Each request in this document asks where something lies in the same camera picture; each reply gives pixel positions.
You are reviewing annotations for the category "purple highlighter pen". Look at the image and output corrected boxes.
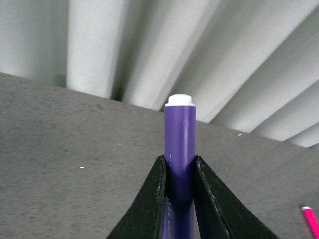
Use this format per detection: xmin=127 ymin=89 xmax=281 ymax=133
xmin=162 ymin=94 xmax=196 ymax=239

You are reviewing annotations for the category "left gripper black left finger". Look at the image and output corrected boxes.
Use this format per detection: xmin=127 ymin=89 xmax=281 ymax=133
xmin=107 ymin=156 xmax=167 ymax=239

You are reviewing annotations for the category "pink highlighter pen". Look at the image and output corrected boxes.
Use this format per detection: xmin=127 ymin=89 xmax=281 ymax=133
xmin=301 ymin=206 xmax=319 ymax=239

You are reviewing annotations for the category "grey pleated curtain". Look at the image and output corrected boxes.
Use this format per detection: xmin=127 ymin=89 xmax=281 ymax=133
xmin=0 ymin=0 xmax=319 ymax=149

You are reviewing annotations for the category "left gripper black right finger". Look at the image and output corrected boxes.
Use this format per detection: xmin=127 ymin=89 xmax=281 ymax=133
xmin=193 ymin=156 xmax=278 ymax=239

